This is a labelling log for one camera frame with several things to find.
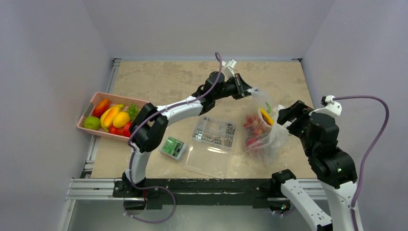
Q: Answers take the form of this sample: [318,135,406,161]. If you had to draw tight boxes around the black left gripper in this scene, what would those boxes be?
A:
[213,73,257,101]

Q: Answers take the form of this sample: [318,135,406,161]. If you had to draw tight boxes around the translucent printed plastic bag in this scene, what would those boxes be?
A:
[243,87,289,164]

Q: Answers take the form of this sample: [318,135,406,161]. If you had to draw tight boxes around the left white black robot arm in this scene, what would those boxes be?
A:
[122,71,252,197]

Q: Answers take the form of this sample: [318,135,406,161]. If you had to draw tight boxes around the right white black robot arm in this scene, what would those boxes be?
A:
[270,100,363,231]

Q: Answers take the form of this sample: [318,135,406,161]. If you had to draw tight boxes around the yellow fake fruit in bag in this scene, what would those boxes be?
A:
[259,108,274,126]

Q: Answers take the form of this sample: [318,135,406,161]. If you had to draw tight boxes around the red fake fruits in bag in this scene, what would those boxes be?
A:
[243,114,272,149]

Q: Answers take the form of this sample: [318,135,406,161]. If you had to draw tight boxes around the green fake grapes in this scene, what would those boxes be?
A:
[127,104,140,121]

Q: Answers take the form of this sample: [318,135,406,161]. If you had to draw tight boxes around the red fake apple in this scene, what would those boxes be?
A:
[123,122,132,137]

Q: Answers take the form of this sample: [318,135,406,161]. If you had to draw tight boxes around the yellow fake lemon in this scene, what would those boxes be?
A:
[112,111,130,128]

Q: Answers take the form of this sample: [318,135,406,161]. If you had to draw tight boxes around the red fake strawberries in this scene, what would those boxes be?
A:
[109,125,124,136]

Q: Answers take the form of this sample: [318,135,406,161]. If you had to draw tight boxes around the red orange fake mango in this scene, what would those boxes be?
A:
[92,99,110,118]

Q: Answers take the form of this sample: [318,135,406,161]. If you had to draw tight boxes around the orange yellow fake mango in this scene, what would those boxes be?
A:
[103,106,122,129]

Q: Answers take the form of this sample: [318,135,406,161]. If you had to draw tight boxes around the yellow fake banana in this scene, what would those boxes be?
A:
[100,104,126,133]

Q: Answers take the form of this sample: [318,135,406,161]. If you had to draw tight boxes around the green fake apple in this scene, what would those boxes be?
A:
[83,116,101,130]

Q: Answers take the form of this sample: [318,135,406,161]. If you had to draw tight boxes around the clear plastic screw organizer box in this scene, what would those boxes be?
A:
[183,116,237,179]

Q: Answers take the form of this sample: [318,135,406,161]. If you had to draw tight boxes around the green circuit board case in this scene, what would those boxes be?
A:
[159,136,187,162]

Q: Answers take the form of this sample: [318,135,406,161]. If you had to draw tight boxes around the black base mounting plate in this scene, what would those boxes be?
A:
[113,179,293,212]

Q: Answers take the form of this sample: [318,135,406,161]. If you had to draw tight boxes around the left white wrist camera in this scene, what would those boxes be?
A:
[221,59,237,78]

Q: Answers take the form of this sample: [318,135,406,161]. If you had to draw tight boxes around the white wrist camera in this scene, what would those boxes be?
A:
[221,59,237,78]
[313,95,342,118]

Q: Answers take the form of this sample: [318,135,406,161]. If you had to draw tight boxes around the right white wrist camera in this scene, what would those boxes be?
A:
[313,95,342,118]

